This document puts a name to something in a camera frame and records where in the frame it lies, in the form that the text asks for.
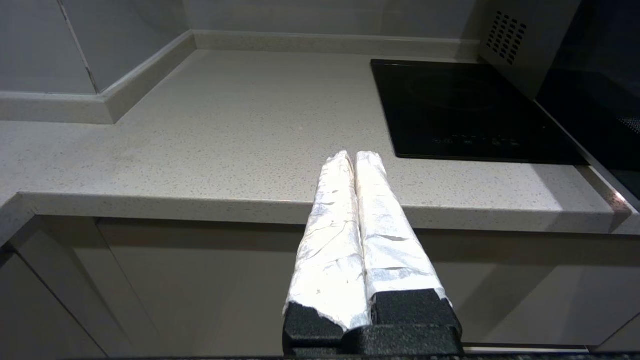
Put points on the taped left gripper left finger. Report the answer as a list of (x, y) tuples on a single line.
[(327, 250)]

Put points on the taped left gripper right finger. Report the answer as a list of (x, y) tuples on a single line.
[(395, 250)]

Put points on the beige cabinet door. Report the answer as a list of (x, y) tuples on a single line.
[(225, 290), (75, 280)]

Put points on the black induction cooktop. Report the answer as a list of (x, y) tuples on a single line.
[(450, 110)]

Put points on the beige cabinet corner panel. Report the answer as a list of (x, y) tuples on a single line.
[(25, 320)]

